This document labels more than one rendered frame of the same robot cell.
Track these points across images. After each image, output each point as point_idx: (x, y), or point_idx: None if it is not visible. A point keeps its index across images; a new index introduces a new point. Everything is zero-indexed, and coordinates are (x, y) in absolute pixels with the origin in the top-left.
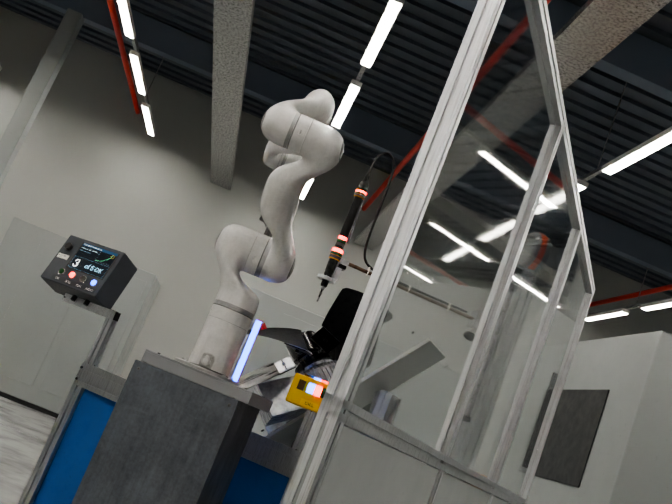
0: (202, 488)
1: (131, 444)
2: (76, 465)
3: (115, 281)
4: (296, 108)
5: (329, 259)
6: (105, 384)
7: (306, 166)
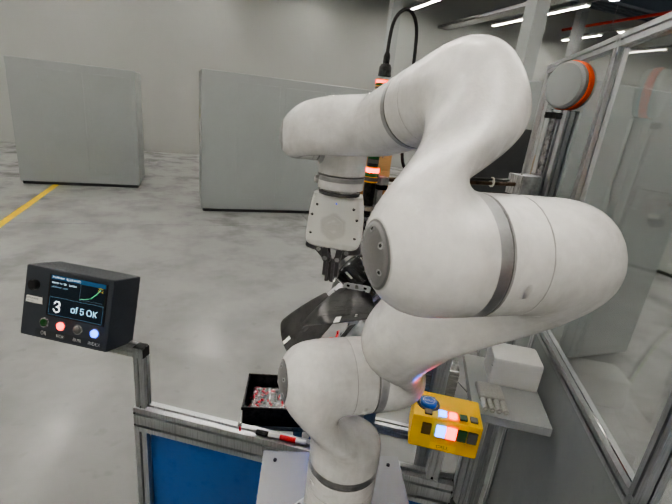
0: None
1: None
2: (181, 497)
3: (121, 314)
4: (469, 179)
5: (365, 183)
6: (172, 429)
7: (510, 325)
